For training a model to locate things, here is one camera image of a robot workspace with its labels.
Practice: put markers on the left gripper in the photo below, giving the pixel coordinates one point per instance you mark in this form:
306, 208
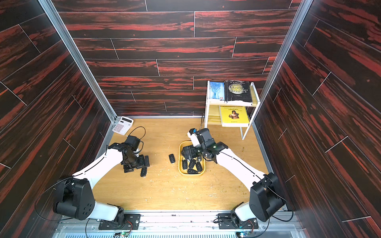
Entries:
142, 163

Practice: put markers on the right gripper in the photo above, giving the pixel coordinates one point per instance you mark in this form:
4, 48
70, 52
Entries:
190, 151

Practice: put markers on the black car key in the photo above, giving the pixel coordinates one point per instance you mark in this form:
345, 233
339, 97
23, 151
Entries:
172, 158
143, 172

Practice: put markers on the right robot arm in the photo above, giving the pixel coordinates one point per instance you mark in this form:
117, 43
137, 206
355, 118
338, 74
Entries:
266, 195

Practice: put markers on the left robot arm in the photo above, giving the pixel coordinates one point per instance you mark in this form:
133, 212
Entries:
74, 196

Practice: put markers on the yellow storage tray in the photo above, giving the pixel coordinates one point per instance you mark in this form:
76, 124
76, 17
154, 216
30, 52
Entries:
192, 167

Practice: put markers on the white calculator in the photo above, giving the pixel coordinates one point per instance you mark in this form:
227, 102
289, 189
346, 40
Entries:
123, 125

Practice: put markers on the yellow paperback book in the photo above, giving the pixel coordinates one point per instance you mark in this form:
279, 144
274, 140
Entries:
233, 116

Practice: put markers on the blue white book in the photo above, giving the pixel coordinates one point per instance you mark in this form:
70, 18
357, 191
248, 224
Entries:
216, 91

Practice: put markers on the black hardcover book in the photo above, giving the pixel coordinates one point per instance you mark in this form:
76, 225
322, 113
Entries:
238, 92

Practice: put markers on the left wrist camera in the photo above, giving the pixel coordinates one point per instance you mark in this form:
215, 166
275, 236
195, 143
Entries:
133, 142

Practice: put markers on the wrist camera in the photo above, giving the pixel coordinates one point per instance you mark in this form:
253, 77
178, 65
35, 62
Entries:
133, 142
193, 136

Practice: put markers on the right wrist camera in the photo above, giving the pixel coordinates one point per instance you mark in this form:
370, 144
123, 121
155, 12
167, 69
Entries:
193, 136

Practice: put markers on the white wire shelf rack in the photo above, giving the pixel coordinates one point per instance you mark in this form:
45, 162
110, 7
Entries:
212, 113

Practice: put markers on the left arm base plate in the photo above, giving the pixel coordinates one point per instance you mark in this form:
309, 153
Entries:
129, 222

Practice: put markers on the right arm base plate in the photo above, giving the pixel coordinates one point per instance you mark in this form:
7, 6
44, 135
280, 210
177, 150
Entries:
228, 221

